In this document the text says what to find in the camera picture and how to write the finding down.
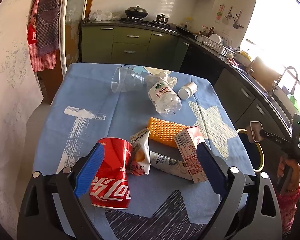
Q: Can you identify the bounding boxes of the orange foam net sleeve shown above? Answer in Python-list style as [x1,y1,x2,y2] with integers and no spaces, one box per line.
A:
[147,117,189,148]

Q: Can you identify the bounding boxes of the gas stove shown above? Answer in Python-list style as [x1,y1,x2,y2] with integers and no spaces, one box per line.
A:
[120,17,171,30]

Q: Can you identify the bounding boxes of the black wok with lid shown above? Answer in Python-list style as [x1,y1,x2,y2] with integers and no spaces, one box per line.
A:
[125,5,148,18]

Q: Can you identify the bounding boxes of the crushed clear water bottle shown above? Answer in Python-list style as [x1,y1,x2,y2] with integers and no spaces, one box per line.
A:
[145,74,182,116]

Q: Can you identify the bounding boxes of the chrome sink faucet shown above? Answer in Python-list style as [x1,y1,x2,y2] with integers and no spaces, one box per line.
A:
[268,66,299,96]

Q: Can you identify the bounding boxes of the white snack wrapper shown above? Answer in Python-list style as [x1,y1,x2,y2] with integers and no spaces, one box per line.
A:
[128,128,151,176]

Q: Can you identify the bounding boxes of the blue patterned tablecloth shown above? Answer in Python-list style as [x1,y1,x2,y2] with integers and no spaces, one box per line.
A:
[33,63,254,239]

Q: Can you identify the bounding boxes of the person's right hand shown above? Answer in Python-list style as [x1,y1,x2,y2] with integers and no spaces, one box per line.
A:
[276,155,300,194]

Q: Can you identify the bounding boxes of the yellow-rimmed trash bin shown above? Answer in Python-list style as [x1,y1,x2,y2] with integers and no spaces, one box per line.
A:
[236,128,264,172]

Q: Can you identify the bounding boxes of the purple checked apron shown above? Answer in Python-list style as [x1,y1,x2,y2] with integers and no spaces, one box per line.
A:
[36,0,60,56]

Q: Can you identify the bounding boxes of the small metal pot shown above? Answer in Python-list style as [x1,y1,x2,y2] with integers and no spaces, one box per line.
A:
[155,14,168,24]

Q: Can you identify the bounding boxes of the green kitchen cabinets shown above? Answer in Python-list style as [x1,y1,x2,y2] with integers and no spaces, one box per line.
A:
[81,23,190,72]

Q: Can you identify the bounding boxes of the white pill bottle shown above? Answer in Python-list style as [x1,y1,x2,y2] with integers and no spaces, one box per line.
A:
[178,82,198,100]

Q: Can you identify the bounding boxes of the pink floral sleeve forearm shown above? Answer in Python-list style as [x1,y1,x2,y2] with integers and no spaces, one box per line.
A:
[277,184,300,235]

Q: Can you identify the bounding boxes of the clear plastic bag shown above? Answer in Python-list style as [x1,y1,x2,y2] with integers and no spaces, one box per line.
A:
[89,10,113,22]

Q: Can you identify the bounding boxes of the glass sliding door frame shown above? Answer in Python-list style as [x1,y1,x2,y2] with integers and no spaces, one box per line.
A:
[59,0,87,76]

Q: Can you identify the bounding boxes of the red cola can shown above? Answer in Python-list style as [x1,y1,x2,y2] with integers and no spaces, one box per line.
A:
[89,137,132,209]

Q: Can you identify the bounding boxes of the clear plastic cup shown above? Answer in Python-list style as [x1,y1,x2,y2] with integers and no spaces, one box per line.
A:
[111,67,145,93]

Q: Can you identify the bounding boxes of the white dish rack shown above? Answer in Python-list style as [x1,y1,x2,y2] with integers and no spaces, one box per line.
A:
[203,34,234,58]

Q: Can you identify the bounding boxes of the red white carton box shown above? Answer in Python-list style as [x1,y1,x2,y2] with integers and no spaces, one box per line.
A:
[174,126,208,183]

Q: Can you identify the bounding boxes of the crumpled white tissue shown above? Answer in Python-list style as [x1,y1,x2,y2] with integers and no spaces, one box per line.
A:
[154,70,178,88]

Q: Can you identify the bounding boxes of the white grey tube pack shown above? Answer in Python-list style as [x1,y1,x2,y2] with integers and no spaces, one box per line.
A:
[150,151,192,180]

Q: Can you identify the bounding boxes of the red checked apron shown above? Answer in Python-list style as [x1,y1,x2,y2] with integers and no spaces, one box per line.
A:
[27,0,60,72]

